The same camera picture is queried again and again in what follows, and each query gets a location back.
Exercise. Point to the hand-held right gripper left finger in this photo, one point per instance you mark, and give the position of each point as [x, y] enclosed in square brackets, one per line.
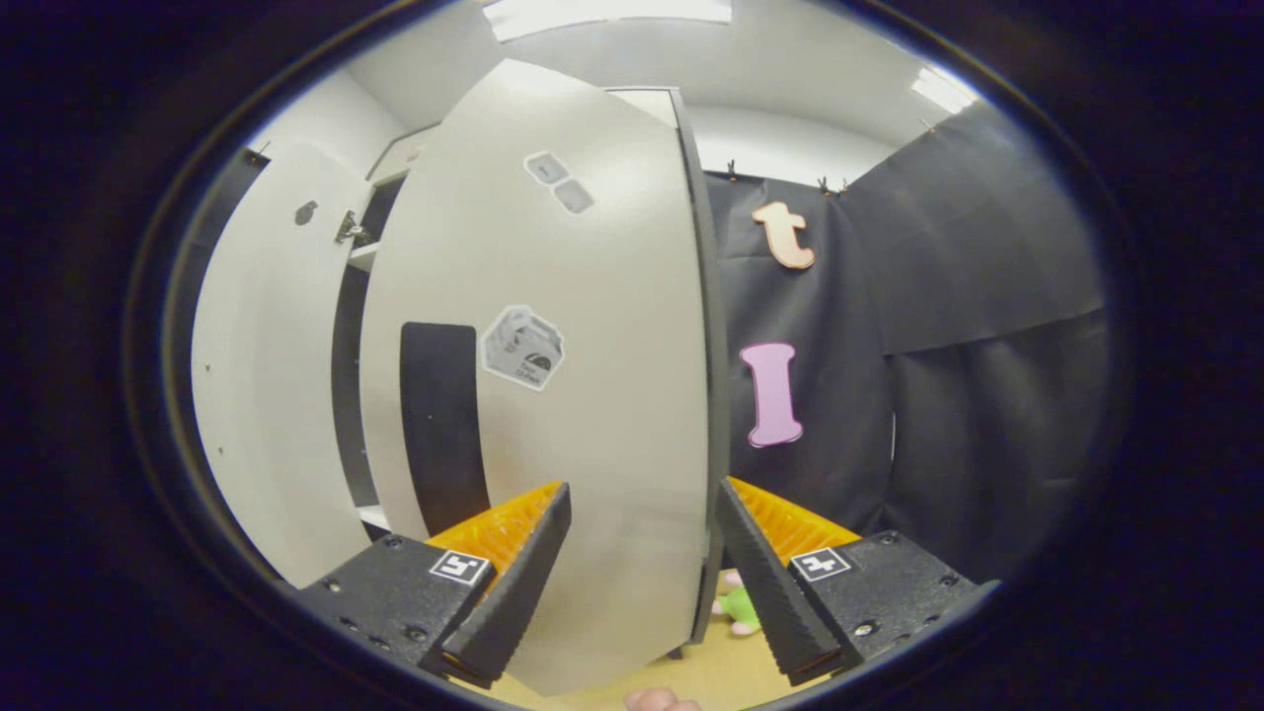
[518, 588]

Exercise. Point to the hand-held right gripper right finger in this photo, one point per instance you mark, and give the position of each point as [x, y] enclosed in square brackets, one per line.
[770, 583]

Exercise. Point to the grey shoe cabinet door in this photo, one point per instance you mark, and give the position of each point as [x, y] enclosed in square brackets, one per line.
[612, 395]
[267, 375]

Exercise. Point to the pink green plush toy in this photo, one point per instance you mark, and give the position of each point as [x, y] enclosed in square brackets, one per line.
[739, 610]

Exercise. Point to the small ceiling light panel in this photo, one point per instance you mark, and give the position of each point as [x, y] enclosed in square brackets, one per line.
[943, 91]

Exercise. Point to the long ceiling light panel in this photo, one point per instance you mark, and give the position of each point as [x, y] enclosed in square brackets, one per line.
[607, 15]

